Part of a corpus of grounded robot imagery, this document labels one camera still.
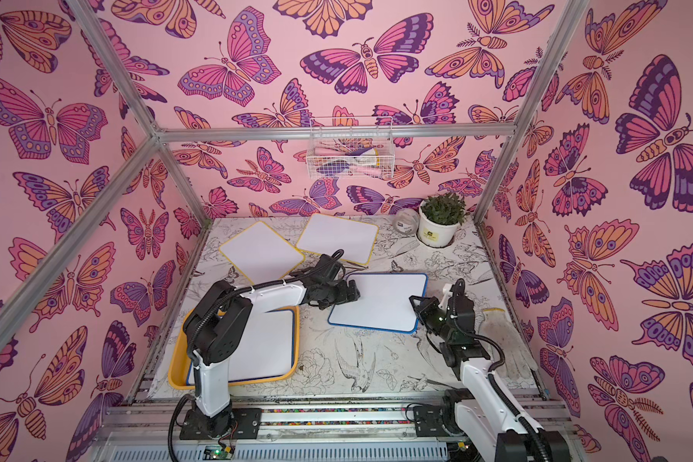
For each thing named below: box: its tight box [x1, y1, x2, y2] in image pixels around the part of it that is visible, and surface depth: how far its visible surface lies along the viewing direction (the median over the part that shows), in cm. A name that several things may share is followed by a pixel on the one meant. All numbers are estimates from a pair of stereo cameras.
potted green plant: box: [417, 192, 467, 248], surface depth 103 cm
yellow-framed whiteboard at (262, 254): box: [218, 220, 306, 286], surface depth 113 cm
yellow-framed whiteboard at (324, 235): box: [296, 213, 380, 266], surface depth 119 cm
